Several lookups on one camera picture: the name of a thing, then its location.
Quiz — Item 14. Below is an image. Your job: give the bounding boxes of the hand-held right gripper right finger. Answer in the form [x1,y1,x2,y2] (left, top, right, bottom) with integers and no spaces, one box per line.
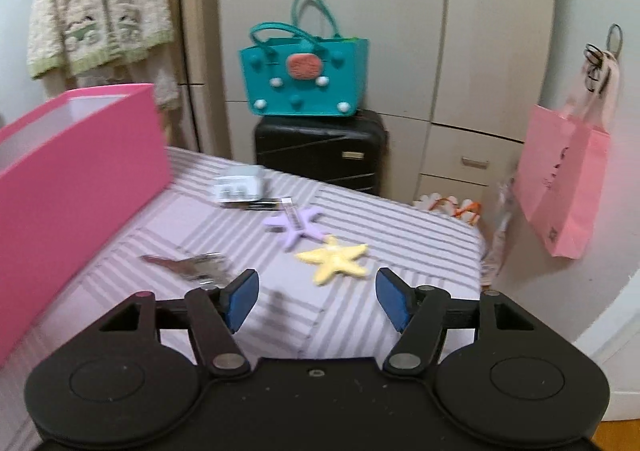
[375,267,537,378]

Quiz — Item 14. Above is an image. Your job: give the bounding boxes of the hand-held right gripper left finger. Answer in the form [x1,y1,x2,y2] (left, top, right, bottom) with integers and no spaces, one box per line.
[99,269,261,378]

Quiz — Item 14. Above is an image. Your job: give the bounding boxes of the yellow starfish toy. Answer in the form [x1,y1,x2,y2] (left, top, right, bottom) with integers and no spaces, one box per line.
[294,236,370,287]

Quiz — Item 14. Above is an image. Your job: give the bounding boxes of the purple starfish toy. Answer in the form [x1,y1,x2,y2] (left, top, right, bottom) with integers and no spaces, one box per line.
[262,205,322,253]

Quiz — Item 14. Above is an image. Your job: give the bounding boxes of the pink cardboard box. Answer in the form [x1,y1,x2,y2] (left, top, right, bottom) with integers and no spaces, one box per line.
[0,83,174,368]

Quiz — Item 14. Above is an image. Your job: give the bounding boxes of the striped tablecloth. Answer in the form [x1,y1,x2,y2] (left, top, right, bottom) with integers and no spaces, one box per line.
[0,146,487,451]

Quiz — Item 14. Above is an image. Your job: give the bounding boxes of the white label strip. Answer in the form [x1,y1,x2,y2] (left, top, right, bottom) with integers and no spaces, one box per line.
[280,197,308,233]

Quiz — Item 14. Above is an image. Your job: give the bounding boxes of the small white box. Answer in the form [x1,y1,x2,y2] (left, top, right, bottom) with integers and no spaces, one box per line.
[209,165,267,205]

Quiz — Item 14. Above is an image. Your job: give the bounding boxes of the white plastic bag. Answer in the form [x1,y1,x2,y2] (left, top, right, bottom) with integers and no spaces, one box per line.
[481,175,520,283]

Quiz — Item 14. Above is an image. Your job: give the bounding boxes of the black suitcase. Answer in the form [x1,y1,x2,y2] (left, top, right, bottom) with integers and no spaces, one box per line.
[253,108,390,198]

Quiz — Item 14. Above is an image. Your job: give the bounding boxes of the pink tote bag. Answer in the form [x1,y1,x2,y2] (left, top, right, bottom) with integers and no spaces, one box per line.
[513,50,624,260]

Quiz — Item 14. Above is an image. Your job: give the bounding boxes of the teal felt handbag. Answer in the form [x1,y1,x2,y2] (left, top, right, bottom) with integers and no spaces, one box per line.
[238,0,371,118]

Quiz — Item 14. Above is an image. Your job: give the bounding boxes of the beige wardrobe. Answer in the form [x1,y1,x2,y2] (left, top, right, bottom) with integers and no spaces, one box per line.
[179,0,557,213]

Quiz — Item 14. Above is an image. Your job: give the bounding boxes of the cream fleece robe green trim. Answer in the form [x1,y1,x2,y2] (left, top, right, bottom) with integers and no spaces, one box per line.
[26,0,180,111]

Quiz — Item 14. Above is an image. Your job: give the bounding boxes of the white bag orange handles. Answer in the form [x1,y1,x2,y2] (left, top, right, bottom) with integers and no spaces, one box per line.
[413,192,482,227]

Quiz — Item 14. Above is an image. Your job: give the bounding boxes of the black wall hook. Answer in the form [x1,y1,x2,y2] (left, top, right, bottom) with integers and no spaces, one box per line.
[584,22,624,94]

